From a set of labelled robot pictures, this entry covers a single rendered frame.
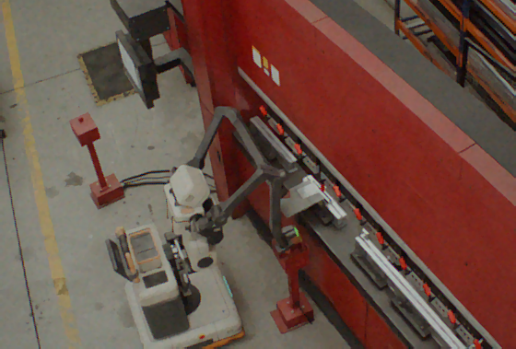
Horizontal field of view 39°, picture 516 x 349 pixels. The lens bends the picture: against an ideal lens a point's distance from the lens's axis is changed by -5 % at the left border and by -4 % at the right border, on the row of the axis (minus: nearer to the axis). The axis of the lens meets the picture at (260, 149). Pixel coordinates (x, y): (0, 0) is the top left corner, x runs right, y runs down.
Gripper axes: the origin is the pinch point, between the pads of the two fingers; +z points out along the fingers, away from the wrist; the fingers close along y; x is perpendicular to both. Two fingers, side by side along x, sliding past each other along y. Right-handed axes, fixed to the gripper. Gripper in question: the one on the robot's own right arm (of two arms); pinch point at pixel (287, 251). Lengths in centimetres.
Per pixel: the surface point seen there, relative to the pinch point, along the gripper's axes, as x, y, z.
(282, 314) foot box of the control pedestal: 5, -24, 67
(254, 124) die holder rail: 94, 24, -11
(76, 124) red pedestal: 176, -86, -22
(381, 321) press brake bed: -66, 24, 12
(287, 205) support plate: 17.2, 13.7, -17.0
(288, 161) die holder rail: 52, 29, -10
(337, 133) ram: -6, 52, -79
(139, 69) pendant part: 112, -22, -86
